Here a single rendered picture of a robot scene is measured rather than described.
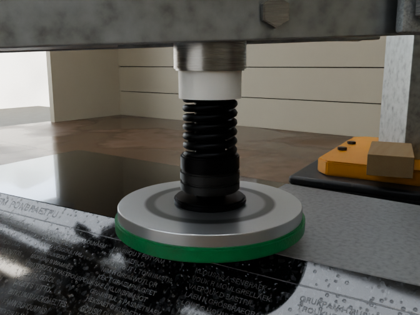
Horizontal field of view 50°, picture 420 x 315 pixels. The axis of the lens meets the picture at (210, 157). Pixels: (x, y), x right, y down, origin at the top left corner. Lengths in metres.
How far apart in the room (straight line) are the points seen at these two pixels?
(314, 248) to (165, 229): 0.18
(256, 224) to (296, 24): 0.20
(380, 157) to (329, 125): 5.96
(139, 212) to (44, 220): 0.24
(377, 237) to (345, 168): 0.67
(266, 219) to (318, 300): 0.10
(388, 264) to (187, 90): 0.28
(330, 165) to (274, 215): 0.77
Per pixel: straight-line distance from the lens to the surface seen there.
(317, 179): 1.21
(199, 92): 0.47
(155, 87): 8.97
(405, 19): 0.50
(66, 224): 0.68
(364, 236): 0.58
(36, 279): 0.66
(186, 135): 0.50
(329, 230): 0.59
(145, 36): 0.44
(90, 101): 9.23
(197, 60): 0.47
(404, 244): 0.58
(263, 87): 7.51
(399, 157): 1.10
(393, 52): 1.42
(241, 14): 0.45
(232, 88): 0.48
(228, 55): 0.47
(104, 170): 0.91
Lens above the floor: 1.03
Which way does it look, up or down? 12 degrees down
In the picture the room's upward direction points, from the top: straight up
